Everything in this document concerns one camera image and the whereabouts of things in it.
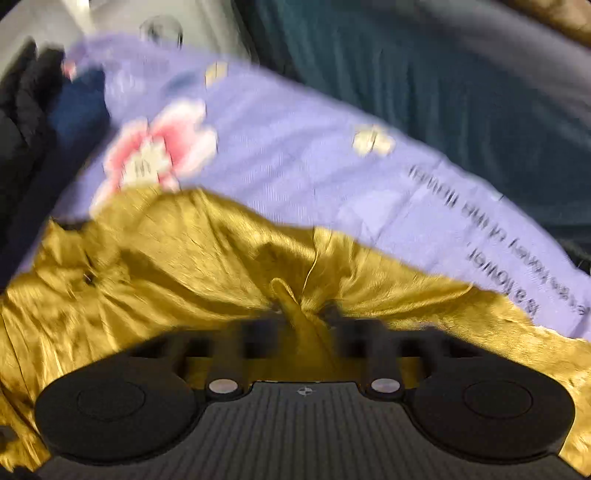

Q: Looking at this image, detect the white appliance with knobs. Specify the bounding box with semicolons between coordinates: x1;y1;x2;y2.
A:
1;1;249;66

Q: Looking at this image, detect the purple floral bed sheet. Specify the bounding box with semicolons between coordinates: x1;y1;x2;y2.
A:
18;32;591;342

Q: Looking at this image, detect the black fuzzy garment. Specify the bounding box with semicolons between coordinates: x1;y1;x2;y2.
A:
1;39;64;286

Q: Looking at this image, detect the gold satin jacket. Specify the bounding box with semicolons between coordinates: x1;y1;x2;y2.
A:
1;189;590;473

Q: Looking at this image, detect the teal bed with grey blanket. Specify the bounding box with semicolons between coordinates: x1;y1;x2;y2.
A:
235;1;590;259

